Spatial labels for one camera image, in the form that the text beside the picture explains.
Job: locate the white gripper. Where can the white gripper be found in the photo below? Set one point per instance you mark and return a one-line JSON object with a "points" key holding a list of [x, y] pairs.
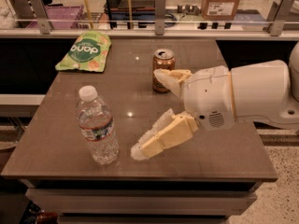
{"points": [[207, 95]]}

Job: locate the clear plastic water bottle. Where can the clear plastic water bottle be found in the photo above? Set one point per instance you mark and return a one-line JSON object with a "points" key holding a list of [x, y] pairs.
{"points": [[96, 123]]}

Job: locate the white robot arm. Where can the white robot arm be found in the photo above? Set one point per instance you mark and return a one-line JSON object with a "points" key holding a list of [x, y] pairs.
{"points": [[267, 92]]}

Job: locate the green rice chip bag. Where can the green rice chip bag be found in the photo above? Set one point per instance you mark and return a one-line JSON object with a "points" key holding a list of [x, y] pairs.
{"points": [[87, 54]]}

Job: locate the orange LaCroix soda can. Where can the orange LaCroix soda can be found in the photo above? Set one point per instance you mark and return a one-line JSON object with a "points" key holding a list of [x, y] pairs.
{"points": [[162, 59]]}

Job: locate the cardboard box with label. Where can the cardboard box with label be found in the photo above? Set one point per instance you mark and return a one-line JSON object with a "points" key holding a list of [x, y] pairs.
{"points": [[219, 9]]}

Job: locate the glass railing with metal posts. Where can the glass railing with metal posts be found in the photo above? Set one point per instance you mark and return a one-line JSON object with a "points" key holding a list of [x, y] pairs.
{"points": [[249, 24]]}

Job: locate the purple plastic crate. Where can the purple plastic crate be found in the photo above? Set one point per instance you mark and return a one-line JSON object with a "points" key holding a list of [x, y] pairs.
{"points": [[64, 17]]}

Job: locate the yellow broom handle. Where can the yellow broom handle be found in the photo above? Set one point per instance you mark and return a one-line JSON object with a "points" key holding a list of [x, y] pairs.
{"points": [[89, 13]]}

